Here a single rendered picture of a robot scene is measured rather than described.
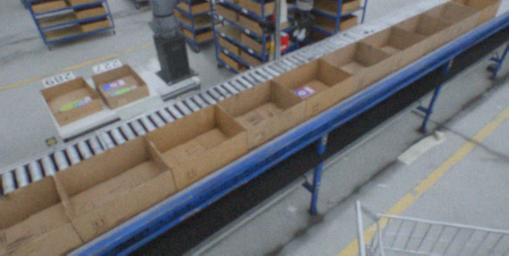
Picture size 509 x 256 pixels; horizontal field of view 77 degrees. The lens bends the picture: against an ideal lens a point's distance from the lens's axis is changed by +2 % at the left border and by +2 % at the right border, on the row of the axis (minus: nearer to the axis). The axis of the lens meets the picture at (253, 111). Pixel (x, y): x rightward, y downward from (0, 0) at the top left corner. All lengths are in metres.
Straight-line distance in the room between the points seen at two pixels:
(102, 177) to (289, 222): 1.35
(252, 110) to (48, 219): 1.12
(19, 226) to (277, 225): 1.52
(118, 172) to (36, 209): 0.34
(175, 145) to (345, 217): 1.39
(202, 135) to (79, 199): 0.64
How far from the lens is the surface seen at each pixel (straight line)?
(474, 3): 3.74
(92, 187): 1.69
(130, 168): 1.69
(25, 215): 1.71
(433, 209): 2.79
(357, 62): 2.46
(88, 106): 2.37
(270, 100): 1.97
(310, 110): 1.80
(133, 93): 2.37
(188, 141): 1.75
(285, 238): 2.38
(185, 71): 2.56
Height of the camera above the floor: 2.04
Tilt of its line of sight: 37 degrees down
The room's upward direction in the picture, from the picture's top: 2 degrees counter-clockwise
